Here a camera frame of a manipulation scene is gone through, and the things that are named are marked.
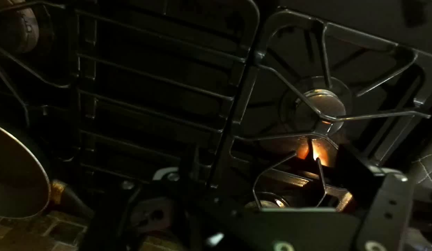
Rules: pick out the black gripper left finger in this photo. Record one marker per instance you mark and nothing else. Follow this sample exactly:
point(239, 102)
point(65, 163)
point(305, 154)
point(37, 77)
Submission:
point(147, 216)

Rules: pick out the black frying pan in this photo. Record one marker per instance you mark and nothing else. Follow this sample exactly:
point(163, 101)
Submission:
point(29, 182)

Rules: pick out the black stove with grates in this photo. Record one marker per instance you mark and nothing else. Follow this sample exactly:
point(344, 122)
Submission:
point(121, 88)

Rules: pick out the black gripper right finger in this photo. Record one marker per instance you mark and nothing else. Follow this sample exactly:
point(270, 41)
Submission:
point(384, 225)

